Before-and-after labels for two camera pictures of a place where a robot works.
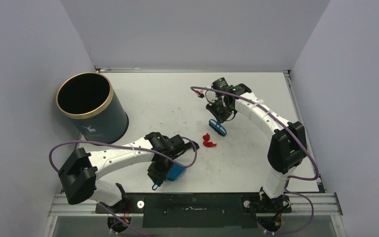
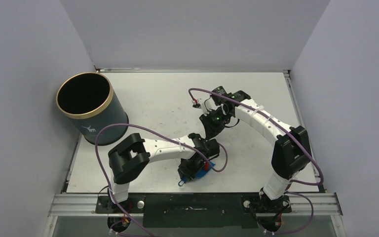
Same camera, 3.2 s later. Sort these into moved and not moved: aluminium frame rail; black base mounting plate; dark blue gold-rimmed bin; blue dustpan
Moved: blue dustpan
Not moved: black base mounting plate; aluminium frame rail; dark blue gold-rimmed bin
